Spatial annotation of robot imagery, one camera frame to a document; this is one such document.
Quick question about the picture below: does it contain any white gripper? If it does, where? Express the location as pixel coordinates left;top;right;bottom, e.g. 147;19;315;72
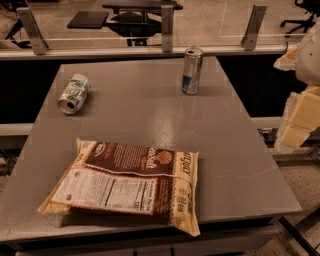
274;20;320;154

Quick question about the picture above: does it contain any green white 7up can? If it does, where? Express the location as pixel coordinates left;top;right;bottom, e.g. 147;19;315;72
58;74;90;115

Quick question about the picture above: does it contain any silver blue energy drink can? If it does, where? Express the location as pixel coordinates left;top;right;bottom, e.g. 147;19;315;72
182;46;203;95

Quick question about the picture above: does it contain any black office chair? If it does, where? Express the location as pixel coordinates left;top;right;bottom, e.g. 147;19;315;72
279;0;320;38

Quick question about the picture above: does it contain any black background table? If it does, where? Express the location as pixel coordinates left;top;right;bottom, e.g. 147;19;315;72
67;0;183;46

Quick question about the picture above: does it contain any brown cream snack bag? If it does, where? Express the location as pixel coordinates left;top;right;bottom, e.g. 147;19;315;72
38;140;200;237

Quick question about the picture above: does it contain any right metal rail bracket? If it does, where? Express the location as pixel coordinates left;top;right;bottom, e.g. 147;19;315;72
241;5;267;51

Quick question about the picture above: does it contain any metal rail bracket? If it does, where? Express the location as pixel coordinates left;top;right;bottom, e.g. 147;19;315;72
161;5;174;53
241;5;267;51
17;7;48;55

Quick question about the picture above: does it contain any middle metal rail bracket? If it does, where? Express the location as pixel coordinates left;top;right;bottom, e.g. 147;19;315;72
161;5;174;53

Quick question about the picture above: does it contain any left metal rail bracket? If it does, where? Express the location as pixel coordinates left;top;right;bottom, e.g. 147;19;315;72
17;7;48;55

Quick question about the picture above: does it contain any horizontal metal rail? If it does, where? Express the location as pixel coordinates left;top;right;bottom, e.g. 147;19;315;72
0;43;295;60

